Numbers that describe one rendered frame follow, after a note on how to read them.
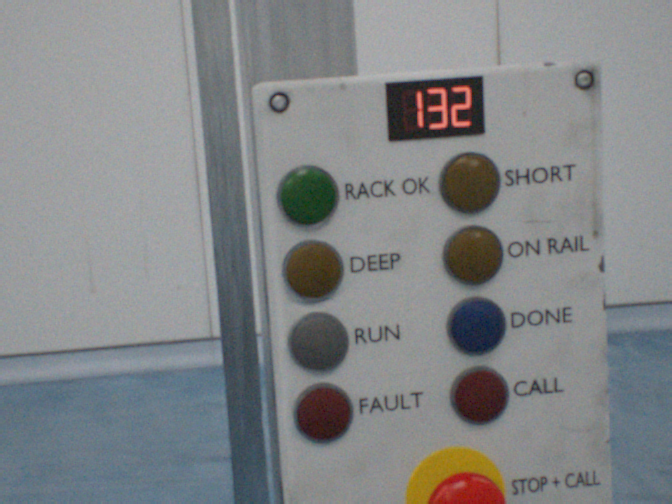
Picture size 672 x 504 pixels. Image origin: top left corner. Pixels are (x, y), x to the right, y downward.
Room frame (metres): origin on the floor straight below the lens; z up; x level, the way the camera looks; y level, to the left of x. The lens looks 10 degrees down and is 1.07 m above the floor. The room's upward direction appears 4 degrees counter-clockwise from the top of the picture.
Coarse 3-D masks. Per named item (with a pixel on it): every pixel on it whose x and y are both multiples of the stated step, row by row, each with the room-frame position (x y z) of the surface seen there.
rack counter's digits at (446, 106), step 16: (400, 96) 0.48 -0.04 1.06; (416, 96) 0.48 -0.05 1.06; (432, 96) 0.49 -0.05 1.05; (448, 96) 0.49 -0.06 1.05; (464, 96) 0.49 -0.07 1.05; (400, 112) 0.48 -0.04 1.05; (416, 112) 0.48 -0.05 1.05; (432, 112) 0.49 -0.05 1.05; (448, 112) 0.49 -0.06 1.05; (464, 112) 0.49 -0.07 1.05; (416, 128) 0.48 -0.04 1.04; (432, 128) 0.49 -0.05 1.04
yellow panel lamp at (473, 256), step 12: (456, 240) 0.48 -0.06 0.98; (468, 240) 0.48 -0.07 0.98; (480, 240) 0.48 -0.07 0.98; (492, 240) 0.49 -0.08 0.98; (456, 252) 0.48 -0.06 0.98; (468, 252) 0.48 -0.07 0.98; (480, 252) 0.48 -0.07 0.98; (492, 252) 0.48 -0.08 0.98; (456, 264) 0.48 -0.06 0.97; (468, 264) 0.48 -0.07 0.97; (480, 264) 0.48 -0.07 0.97; (492, 264) 0.48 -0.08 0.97; (456, 276) 0.48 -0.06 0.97; (468, 276) 0.48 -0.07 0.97; (480, 276) 0.48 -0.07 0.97
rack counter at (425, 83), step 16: (416, 80) 0.49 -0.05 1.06; (432, 80) 0.49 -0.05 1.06; (448, 80) 0.49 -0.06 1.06; (464, 80) 0.49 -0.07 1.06; (480, 80) 0.49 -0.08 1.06; (480, 96) 0.49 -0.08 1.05; (480, 112) 0.49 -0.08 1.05; (400, 128) 0.48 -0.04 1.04; (448, 128) 0.49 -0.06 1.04; (464, 128) 0.49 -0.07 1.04; (480, 128) 0.49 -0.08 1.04
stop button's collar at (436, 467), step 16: (448, 448) 0.49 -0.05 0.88; (464, 448) 0.49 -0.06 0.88; (432, 464) 0.48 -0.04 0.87; (448, 464) 0.48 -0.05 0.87; (464, 464) 0.49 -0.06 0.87; (480, 464) 0.49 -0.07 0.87; (416, 480) 0.48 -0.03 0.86; (432, 480) 0.48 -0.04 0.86; (496, 480) 0.49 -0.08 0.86; (416, 496) 0.48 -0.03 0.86
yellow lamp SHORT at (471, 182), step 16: (464, 160) 0.48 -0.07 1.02; (480, 160) 0.48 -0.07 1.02; (448, 176) 0.48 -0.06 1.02; (464, 176) 0.48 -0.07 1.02; (480, 176) 0.48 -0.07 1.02; (496, 176) 0.49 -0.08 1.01; (448, 192) 0.48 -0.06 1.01; (464, 192) 0.48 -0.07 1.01; (480, 192) 0.48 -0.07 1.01; (464, 208) 0.48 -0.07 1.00; (480, 208) 0.49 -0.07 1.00
